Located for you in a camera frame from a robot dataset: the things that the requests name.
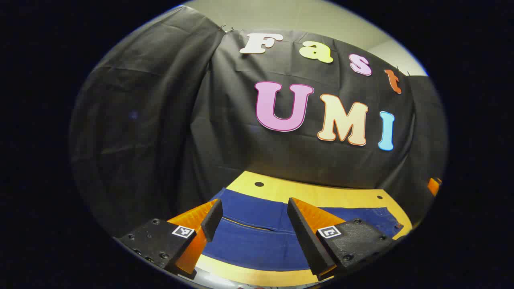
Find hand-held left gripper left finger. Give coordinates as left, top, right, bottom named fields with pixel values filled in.
left=114, top=199, right=224, bottom=279

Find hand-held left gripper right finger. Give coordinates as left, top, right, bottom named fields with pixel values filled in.
left=287, top=197, right=396, bottom=281

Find blue denim jeans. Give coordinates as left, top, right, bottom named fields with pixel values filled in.
left=201, top=187, right=404, bottom=272

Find black backdrop cloth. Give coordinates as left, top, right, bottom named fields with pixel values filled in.
left=69, top=5, right=448, bottom=238

